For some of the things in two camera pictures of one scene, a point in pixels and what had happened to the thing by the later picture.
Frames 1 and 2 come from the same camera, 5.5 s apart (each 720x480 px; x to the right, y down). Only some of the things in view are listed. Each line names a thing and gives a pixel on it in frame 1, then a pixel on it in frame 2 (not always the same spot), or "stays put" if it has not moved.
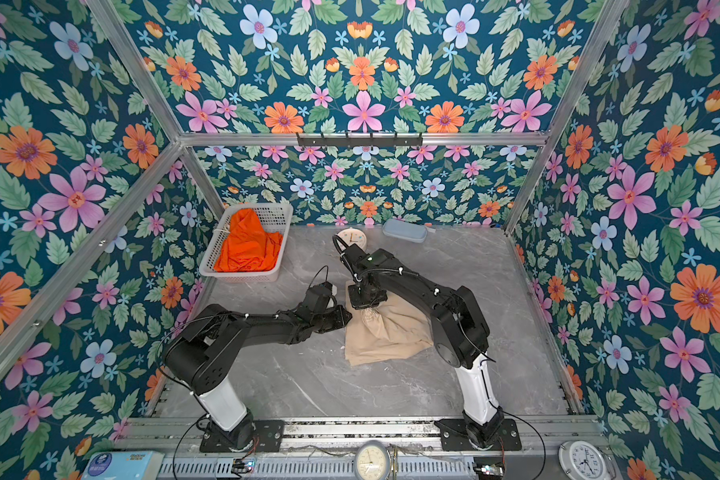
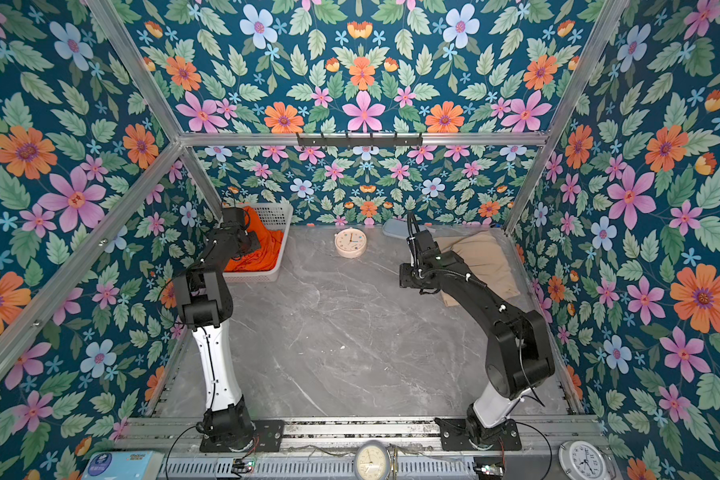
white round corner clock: x=582 y=460 stays put
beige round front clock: x=371 y=461 stays put
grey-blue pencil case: x=405 y=230 stays put
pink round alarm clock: x=352 y=236 stays put
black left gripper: x=342 y=318 -> x=249 y=241
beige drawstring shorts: x=392 y=330 -> x=485 y=259
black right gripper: x=357 y=303 -> x=404 y=276
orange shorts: x=247 y=247 stays put
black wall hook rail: x=320 y=141 stays put
